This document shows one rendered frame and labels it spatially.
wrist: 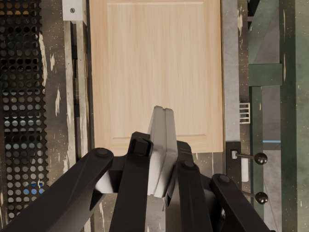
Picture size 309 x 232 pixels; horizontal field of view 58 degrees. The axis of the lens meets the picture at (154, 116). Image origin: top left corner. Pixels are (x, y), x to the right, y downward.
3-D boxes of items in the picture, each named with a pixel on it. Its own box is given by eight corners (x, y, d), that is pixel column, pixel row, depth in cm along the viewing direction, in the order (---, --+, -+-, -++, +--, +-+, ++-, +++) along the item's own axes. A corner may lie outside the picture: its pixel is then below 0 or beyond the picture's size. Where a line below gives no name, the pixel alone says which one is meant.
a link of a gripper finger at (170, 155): (164, 151, 15) (178, 154, 15) (164, 106, 21) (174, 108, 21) (151, 197, 16) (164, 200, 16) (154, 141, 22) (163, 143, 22)
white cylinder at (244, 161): (246, 179, 99) (246, 156, 98) (249, 181, 96) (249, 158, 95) (237, 179, 98) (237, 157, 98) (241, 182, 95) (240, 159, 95)
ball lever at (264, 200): (235, 182, 95) (271, 192, 84) (236, 193, 95) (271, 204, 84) (228, 184, 93) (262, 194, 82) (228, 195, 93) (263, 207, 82)
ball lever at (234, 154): (235, 147, 95) (270, 152, 84) (235, 159, 95) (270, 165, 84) (227, 148, 93) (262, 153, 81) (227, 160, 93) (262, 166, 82)
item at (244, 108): (246, 102, 98) (249, 102, 95) (246, 122, 98) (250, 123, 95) (235, 103, 97) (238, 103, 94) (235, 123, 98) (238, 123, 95)
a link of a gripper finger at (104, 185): (140, 203, 14) (80, 191, 14) (145, 153, 19) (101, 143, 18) (146, 179, 13) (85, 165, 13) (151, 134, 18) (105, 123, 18)
